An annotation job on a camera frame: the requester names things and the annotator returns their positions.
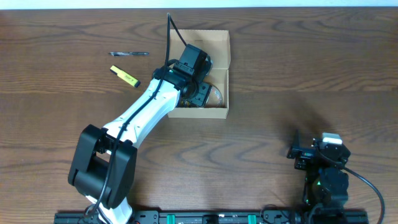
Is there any brown cardboard box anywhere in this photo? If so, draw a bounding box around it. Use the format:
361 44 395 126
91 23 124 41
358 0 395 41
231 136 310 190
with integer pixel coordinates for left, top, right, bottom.
168 29 231 119

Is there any black ballpoint pen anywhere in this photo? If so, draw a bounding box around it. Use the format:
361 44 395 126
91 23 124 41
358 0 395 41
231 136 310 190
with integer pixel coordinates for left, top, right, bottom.
108 52 149 57

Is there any yellow highlighter marker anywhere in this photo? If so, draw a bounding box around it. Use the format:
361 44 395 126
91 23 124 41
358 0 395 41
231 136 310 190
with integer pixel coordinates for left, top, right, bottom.
109 65 141 88

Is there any clear tape roll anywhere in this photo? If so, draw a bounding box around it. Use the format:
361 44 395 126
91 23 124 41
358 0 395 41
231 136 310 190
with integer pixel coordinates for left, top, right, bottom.
205 85 223 108

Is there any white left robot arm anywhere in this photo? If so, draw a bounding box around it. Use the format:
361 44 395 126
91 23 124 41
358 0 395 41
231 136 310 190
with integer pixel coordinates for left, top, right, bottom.
68 44 213 223

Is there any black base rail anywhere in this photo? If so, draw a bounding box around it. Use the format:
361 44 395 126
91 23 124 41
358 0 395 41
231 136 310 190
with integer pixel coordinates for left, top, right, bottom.
54 205 369 224

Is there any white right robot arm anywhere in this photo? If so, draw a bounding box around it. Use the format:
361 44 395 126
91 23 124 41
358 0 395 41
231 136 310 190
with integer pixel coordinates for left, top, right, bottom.
287 133 351 223

